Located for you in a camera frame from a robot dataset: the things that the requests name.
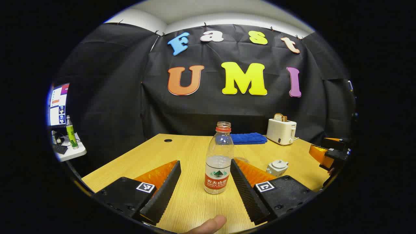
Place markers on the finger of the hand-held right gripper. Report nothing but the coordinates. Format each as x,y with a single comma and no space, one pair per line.
318,152
333,144

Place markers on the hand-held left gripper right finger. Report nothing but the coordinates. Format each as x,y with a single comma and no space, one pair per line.
243,191

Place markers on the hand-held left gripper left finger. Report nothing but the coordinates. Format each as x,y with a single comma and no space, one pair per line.
165,191

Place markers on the round wooden coaster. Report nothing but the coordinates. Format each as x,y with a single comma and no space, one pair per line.
242,159

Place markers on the clear plastic water bottle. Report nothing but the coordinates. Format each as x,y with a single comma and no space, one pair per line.
218,162

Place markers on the white teacup lid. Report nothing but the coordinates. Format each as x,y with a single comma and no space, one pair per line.
279,164

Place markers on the green drink bottle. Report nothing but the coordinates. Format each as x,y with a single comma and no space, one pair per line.
71,135

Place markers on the white toaster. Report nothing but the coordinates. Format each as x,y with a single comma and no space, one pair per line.
280,131

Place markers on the bread slice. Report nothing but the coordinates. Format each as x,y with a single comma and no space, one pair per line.
279,117

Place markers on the blue folded towel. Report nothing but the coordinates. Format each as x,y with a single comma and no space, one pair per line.
248,138

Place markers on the white side table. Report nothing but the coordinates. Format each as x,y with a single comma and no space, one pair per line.
73,152

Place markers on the black keyboard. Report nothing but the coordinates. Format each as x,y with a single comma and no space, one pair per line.
60,149

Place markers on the computer monitor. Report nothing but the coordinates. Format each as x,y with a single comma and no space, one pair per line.
58,104

